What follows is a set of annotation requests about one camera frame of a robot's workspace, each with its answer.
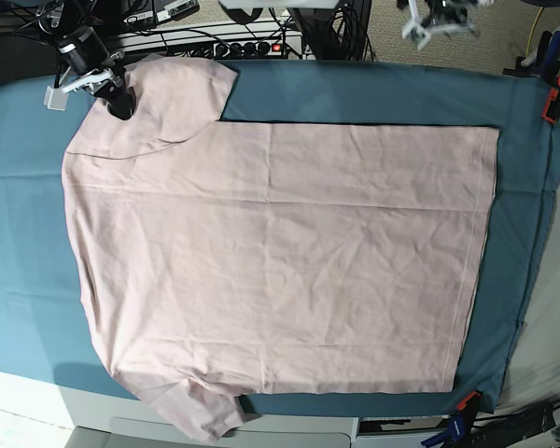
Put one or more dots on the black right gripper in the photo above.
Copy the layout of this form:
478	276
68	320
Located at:
93	69

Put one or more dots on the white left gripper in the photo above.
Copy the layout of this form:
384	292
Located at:
444	17

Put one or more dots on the pink T-shirt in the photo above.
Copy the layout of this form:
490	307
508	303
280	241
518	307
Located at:
218	259

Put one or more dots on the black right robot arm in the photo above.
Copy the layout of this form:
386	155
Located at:
68	25

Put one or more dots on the blue black clamp top right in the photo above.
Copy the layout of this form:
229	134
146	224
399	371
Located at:
543	63

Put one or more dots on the white power strip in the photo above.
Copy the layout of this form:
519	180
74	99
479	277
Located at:
268	49

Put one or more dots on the teal table cloth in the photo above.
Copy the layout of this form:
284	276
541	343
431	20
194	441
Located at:
43	329

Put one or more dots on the orange blue clamp bottom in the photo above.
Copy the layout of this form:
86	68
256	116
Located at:
459	425

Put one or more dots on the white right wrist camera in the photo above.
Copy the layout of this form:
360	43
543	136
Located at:
55	99

